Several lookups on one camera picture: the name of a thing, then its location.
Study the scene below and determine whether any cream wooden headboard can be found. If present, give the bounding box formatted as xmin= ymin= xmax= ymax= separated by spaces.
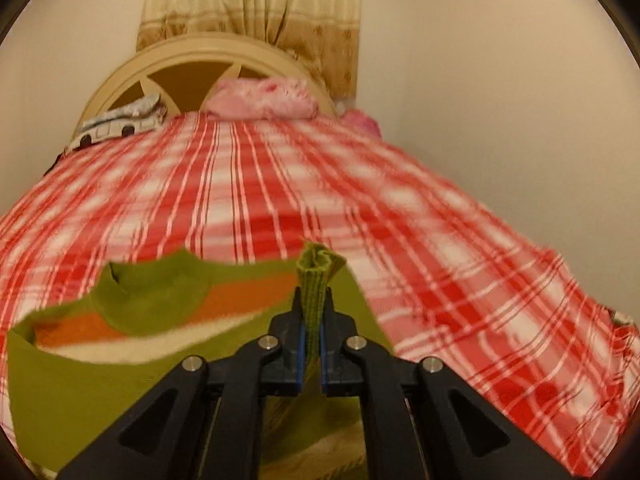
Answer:
xmin=73 ymin=32 xmax=338 ymax=136

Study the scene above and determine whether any pink floral pillow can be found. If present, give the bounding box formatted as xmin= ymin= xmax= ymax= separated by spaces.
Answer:
xmin=204 ymin=77 xmax=320 ymax=122

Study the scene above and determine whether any pink cloth beside bed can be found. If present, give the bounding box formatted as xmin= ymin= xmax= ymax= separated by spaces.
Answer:
xmin=341 ymin=108 xmax=382 ymax=139

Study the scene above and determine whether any red white plaid bedsheet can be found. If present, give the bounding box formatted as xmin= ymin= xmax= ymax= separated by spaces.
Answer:
xmin=1 ymin=113 xmax=639 ymax=478

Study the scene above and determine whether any beige patterned curtain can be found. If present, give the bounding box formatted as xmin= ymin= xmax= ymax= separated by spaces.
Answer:
xmin=137 ymin=0 xmax=361 ymax=100

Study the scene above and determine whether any green striped knit sweater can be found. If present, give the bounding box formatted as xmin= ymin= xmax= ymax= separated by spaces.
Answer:
xmin=7 ymin=245 xmax=386 ymax=474

